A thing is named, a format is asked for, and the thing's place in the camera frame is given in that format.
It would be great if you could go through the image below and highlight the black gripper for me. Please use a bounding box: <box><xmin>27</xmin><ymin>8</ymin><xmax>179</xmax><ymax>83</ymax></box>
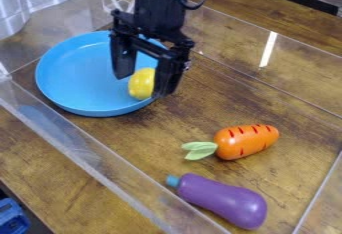
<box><xmin>110</xmin><ymin>0</ymin><xmax>195</xmax><ymax>98</ymax></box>

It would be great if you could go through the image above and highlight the yellow toy lemon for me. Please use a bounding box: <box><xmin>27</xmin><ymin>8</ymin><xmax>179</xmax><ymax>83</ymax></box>
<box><xmin>129</xmin><ymin>68</ymin><xmax>155</xmax><ymax>100</ymax></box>

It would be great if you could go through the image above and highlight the blue round tray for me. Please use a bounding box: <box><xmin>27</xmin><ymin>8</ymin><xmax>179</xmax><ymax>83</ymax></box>
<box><xmin>35</xmin><ymin>31</ymin><xmax>154</xmax><ymax>117</ymax></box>

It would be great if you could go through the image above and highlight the orange toy carrot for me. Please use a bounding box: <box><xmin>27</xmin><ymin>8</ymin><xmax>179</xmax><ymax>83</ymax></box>
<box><xmin>182</xmin><ymin>124</ymin><xmax>280</xmax><ymax>160</ymax></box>

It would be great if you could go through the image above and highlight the purple toy eggplant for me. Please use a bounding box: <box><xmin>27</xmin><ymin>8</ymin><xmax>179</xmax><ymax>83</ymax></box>
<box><xmin>166</xmin><ymin>173</ymin><xmax>268</xmax><ymax>230</ymax></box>

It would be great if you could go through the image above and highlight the blue object at corner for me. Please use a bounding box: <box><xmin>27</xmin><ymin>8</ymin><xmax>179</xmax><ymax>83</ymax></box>
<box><xmin>0</xmin><ymin>198</ymin><xmax>31</xmax><ymax>234</ymax></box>

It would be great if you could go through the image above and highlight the clear acrylic enclosure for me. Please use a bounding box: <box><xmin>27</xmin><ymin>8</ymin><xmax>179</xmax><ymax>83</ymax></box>
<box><xmin>0</xmin><ymin>0</ymin><xmax>342</xmax><ymax>234</ymax></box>

